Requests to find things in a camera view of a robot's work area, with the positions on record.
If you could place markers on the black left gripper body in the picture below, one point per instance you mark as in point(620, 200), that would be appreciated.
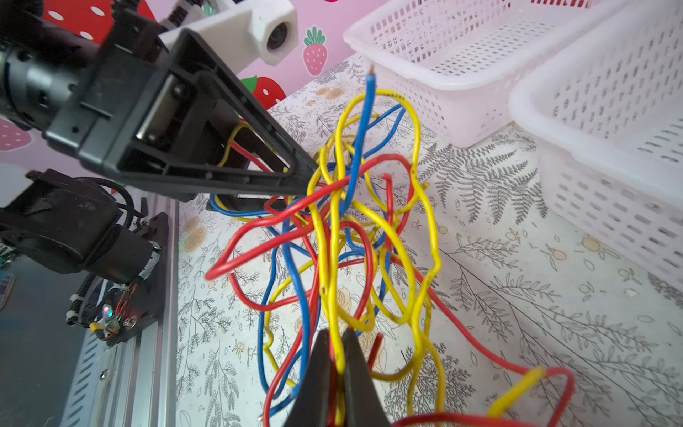
point(143, 110)

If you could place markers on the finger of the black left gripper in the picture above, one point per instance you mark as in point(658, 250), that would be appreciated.
point(236, 204)
point(229, 143)

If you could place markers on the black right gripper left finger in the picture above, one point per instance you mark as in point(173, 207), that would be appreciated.
point(311, 406)

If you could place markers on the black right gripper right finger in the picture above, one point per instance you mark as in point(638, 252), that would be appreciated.
point(363, 406)

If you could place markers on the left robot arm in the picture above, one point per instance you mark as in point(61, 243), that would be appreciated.
point(41, 65)

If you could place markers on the white plastic basket left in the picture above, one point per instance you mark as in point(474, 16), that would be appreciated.
point(457, 61)

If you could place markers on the white plastic basket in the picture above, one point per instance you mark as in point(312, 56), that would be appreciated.
point(457, 61)
point(606, 114)

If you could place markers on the white plastic basket middle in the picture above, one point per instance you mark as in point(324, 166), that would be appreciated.
point(606, 114)

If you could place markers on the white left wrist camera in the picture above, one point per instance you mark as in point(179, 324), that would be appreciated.
point(242, 33)

